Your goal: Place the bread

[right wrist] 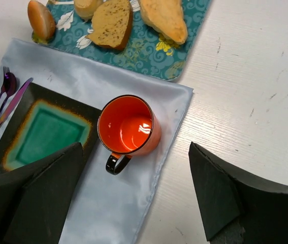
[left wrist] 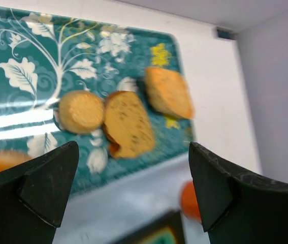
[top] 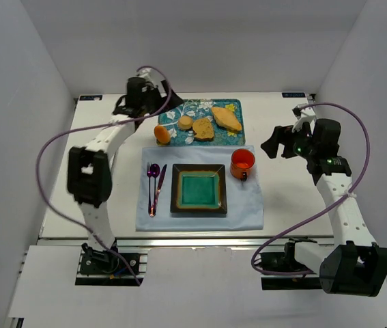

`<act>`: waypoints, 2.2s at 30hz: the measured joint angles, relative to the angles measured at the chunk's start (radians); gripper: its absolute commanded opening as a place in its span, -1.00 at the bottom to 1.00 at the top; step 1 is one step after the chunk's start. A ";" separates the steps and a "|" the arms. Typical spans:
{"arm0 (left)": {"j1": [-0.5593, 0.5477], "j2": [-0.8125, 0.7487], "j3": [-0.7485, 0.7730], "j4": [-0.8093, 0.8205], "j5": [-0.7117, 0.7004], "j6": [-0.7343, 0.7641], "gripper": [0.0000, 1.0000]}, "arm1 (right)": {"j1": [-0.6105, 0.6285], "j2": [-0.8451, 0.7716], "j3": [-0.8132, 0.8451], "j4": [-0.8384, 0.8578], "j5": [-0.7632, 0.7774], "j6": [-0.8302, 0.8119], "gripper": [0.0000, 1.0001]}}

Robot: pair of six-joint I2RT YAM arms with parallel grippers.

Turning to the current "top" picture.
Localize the small pale round bun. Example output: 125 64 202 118
178 115 193 131

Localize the round orange bread roll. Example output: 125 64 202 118
154 125 171 144

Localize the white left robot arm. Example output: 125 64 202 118
67 75 184 252

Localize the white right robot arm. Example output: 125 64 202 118
261 119 387 297

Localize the brown bread slice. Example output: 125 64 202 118
192 118 214 141

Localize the long golden bread loaf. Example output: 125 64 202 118
212 107 242 133

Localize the teal floral tray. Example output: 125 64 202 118
158 99 246 146

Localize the orange mug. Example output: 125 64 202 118
230 148 255 182

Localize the right blue table label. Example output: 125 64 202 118
281 92 306 98

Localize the blue table label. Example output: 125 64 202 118
281 92 306 98
79 95 102 101

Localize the purple metallic fork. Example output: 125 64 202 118
146 163 153 215

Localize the purple metallic spoon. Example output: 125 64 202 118
147 163 160 217

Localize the left blue table label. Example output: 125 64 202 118
79 95 102 101

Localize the light blue cloth napkin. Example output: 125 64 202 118
136 146 264 232

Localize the purple metallic knife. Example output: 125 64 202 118
153 164 167 215

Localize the square teal glazed plate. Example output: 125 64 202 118
170 163 227 217

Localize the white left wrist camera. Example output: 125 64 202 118
137 68 164 92

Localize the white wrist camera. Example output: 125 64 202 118
292 105 316 133
137 68 164 92

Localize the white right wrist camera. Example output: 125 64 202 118
292 105 316 133

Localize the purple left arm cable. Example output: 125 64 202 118
35 66 175 286

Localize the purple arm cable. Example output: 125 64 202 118
35 66 175 286
250 103 371 276

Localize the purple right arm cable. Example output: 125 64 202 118
250 103 371 276

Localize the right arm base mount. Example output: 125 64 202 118
255 238 321 290

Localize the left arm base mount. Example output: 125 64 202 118
74 243 147 287

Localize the aluminium front rail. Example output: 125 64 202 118
35 235 337 250

